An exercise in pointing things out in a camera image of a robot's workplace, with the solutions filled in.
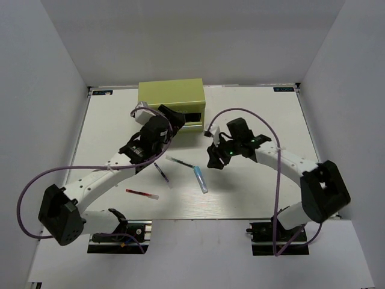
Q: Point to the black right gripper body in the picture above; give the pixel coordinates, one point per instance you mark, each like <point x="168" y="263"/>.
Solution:
<point x="229" y="149"/>

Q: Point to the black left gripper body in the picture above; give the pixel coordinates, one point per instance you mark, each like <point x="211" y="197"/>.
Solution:
<point x="167" y="139"/>

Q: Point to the blue highlighter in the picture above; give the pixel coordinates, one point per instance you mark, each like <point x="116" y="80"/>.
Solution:
<point x="200" y="179"/>

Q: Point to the green gel pen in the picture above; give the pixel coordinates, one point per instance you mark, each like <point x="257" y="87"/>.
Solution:
<point x="179" y="162"/>

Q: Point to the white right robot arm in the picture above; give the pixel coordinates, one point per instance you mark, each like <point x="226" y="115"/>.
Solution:
<point x="323" y="191"/>

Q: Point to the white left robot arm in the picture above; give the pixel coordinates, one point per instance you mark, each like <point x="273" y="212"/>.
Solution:
<point x="63" y="210"/>

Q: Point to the green metal drawer cabinet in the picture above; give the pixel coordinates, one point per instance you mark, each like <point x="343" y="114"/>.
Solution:
<point x="182" y="95"/>

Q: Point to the purple gel pen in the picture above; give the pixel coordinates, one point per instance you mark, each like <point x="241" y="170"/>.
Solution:
<point x="163" y="175"/>

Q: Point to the red gel pen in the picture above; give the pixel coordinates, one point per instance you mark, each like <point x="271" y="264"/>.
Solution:
<point x="149" y="195"/>

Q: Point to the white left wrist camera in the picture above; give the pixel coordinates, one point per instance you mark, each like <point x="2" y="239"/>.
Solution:
<point x="142" y="116"/>

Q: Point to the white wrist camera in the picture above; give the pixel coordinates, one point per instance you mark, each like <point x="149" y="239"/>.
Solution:
<point x="212" y="131"/>
<point x="142" y="116"/>

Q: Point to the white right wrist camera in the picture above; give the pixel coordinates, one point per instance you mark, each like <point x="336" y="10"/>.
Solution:
<point x="212" y="131"/>

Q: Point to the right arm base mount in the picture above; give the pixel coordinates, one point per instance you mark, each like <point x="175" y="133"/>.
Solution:
<point x="261" y="234"/>

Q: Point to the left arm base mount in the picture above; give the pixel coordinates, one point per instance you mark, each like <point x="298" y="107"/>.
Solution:
<point x="112" y="233"/>

